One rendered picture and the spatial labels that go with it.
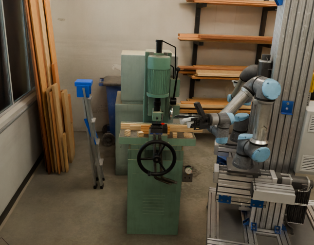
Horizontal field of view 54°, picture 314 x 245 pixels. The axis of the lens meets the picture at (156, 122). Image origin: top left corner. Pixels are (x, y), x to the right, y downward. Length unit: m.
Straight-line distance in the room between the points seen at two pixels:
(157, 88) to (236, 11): 2.86
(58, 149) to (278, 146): 2.42
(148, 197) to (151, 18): 2.88
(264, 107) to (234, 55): 3.09
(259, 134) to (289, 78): 0.47
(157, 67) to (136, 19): 2.46
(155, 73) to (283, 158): 1.13
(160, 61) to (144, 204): 1.18
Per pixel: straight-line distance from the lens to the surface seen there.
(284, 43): 2.26
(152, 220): 2.77
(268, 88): 1.95
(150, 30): 4.76
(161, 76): 2.36
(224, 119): 1.89
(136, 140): 2.41
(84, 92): 3.12
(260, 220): 2.70
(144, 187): 2.59
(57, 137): 3.73
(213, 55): 4.94
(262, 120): 2.02
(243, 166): 2.23
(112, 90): 4.26
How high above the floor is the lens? 1.78
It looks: 19 degrees down
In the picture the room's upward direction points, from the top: 3 degrees clockwise
